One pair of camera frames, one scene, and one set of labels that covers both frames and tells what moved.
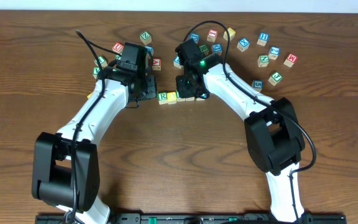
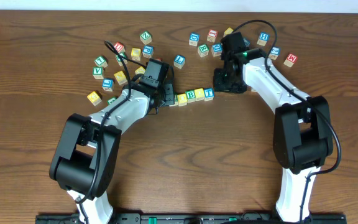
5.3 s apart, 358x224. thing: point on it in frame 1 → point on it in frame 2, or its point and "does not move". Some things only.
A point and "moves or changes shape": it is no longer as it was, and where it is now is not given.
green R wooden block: x=162 y=98 moves or changes shape
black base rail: x=204 y=218 does not move
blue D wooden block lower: x=217 y=48 does not move
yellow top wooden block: x=232 y=33 does not move
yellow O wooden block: x=171 y=97 moves or changes shape
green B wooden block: x=179 y=99 moves or changes shape
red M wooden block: x=290 y=60 does not move
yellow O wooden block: x=189 y=99 moves or changes shape
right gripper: x=182 y=91 → x=219 y=86
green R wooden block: x=204 y=49 does not move
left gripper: x=150 y=88 → x=169 y=94
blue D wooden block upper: x=195 y=36 does not move
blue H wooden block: x=263 y=38 does not move
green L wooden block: x=103 y=61 does not move
